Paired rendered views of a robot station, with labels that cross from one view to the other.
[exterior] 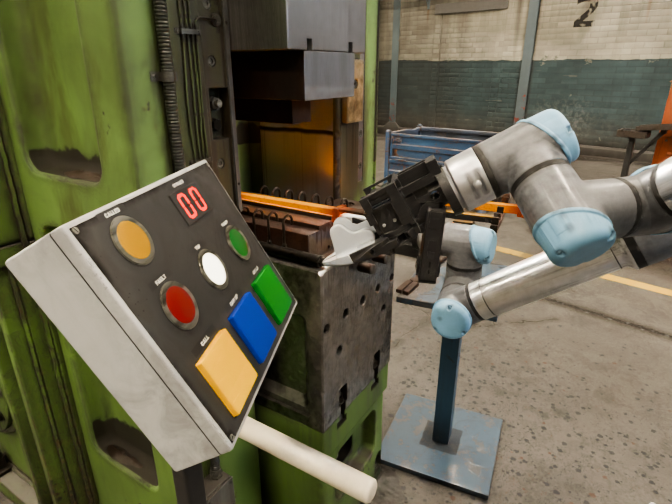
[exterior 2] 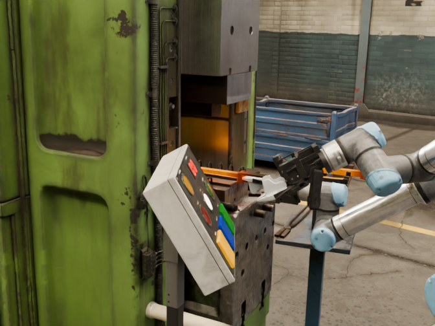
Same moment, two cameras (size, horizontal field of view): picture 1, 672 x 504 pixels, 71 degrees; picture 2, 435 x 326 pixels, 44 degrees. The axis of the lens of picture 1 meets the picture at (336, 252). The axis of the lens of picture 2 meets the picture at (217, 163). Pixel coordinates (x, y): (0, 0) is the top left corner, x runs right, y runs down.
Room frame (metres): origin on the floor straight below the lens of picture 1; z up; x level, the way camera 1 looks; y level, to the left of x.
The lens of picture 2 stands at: (-0.71, 0.27, 1.51)
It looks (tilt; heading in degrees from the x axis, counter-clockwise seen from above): 14 degrees down; 354
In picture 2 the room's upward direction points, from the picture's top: 1 degrees clockwise
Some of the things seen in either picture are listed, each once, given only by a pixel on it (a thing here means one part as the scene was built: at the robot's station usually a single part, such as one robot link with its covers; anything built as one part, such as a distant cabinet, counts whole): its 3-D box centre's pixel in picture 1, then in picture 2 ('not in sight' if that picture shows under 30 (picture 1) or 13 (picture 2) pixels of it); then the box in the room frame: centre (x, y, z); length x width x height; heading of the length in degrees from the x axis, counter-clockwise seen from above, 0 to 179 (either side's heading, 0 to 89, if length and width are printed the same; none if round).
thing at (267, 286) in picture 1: (270, 294); (225, 220); (0.65, 0.10, 1.01); 0.07 x 0.05 x 0.07; 173
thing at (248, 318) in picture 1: (251, 327); (224, 233); (0.55, 0.11, 1.01); 0.07 x 0.05 x 0.07; 173
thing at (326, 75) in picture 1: (257, 74); (186, 83); (1.20, 0.19, 1.32); 0.42 x 0.20 x 0.10; 58
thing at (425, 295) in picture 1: (457, 282); (319, 229); (1.42, -0.40, 0.67); 0.40 x 0.30 x 0.02; 155
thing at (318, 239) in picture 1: (265, 219); (185, 181); (1.20, 0.19, 0.96); 0.42 x 0.20 x 0.09; 58
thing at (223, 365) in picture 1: (226, 371); (224, 249); (0.45, 0.13, 1.01); 0.07 x 0.05 x 0.07; 173
